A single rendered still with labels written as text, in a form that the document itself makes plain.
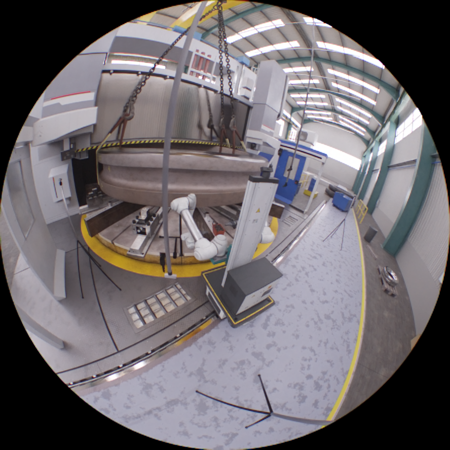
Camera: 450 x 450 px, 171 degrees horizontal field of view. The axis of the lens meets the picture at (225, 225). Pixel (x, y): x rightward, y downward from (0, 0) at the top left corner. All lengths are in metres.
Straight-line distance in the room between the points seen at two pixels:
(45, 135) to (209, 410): 4.19
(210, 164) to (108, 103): 3.64
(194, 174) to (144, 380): 3.01
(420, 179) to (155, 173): 10.48
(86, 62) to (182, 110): 3.54
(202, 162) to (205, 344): 2.56
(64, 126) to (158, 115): 3.12
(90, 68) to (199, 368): 4.88
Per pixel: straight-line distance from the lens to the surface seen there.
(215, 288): 2.05
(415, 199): 9.62
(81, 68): 3.75
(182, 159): 2.36
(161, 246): 2.61
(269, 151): 8.65
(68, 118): 3.04
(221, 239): 1.56
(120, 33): 7.54
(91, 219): 3.15
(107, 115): 4.90
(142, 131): 5.03
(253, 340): 2.21
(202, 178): 2.62
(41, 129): 3.17
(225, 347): 2.09
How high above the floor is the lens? 2.02
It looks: 31 degrees down
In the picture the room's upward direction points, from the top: 11 degrees clockwise
